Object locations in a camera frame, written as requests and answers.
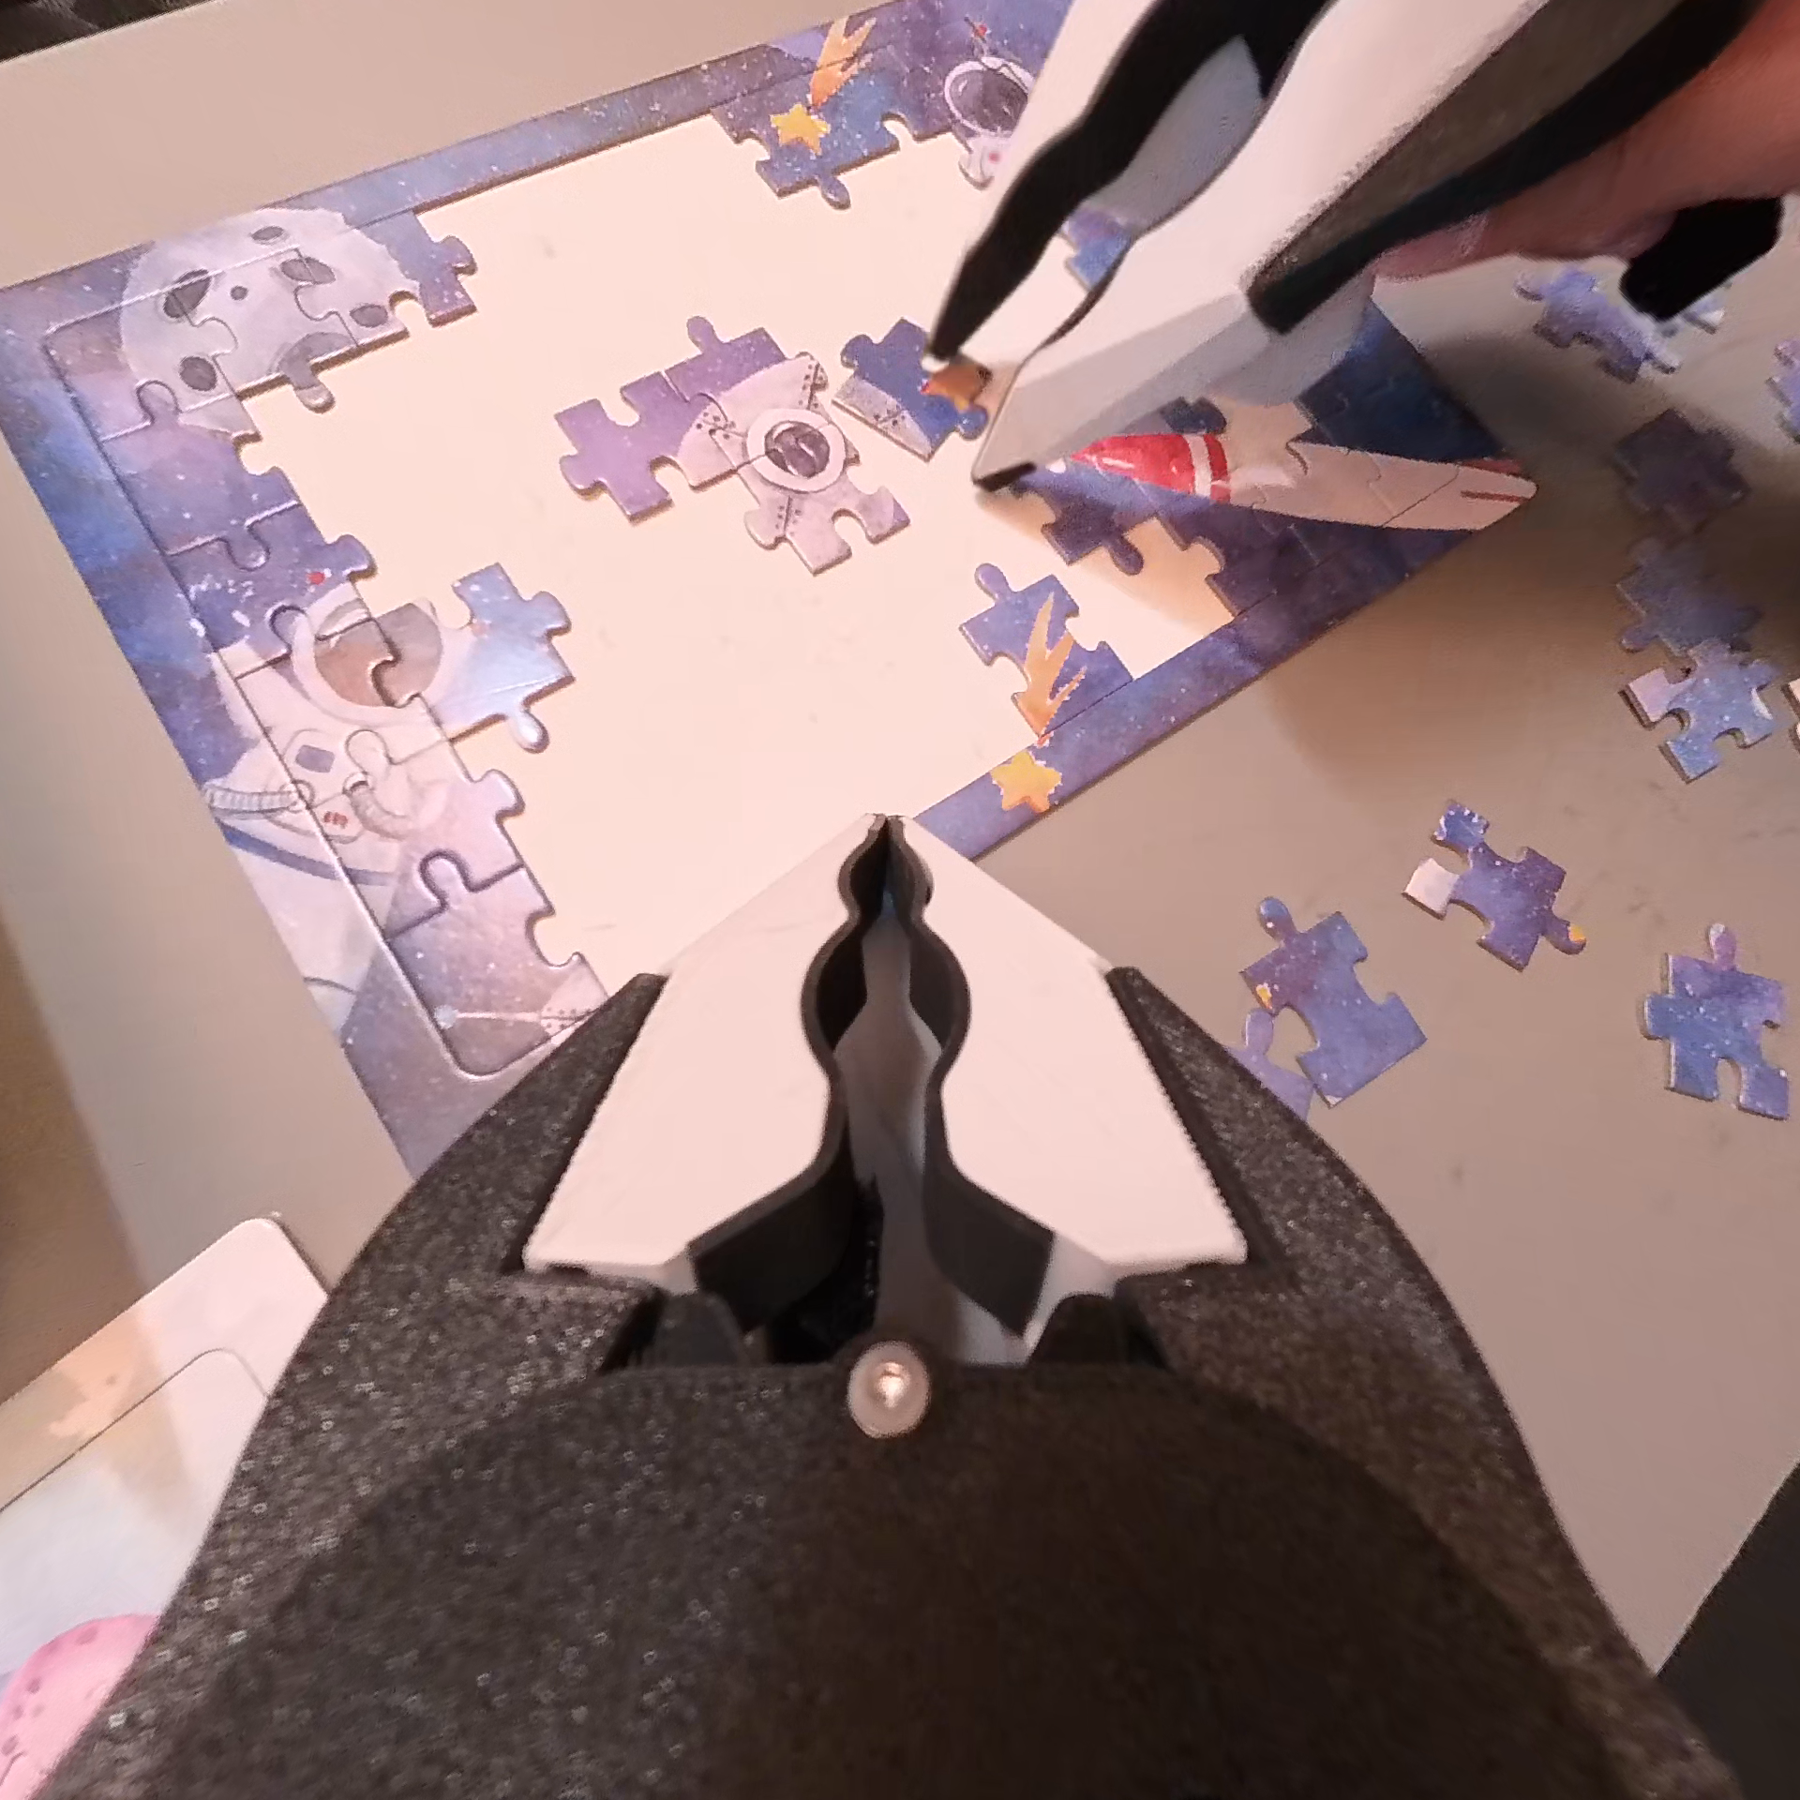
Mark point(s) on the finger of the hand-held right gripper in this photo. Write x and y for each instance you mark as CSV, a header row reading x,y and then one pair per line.
x,y
1264,182
1083,84

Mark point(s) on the star print puzzle piece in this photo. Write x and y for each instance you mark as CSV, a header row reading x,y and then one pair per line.
x,y
886,380

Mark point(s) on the joined satellite puzzle pieces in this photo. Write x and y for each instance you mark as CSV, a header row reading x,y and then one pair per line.
x,y
780,451

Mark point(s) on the grey desk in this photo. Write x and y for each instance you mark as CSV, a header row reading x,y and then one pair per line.
x,y
1477,1264

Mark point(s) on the pile of loose puzzle pieces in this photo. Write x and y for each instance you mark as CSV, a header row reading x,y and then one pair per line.
x,y
1686,605

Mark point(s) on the space puzzle board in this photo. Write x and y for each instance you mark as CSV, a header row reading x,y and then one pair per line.
x,y
703,675

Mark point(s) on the person's right hand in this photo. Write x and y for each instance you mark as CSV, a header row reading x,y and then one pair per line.
x,y
1686,155

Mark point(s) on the purple star-marked puzzle piece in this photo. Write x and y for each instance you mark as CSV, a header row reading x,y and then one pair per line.
x,y
1328,1006

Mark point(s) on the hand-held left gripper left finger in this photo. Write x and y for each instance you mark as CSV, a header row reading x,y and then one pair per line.
x,y
689,1125

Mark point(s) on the comet print puzzle piece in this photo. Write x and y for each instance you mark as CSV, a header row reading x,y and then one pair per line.
x,y
1033,647

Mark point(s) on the purple helmet-part puzzle piece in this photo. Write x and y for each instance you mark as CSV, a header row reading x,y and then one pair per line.
x,y
513,633

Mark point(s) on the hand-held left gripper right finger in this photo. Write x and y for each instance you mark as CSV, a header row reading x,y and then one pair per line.
x,y
1083,1125

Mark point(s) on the blue puzzle piece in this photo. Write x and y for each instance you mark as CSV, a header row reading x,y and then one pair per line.
x,y
1714,1020
1510,886

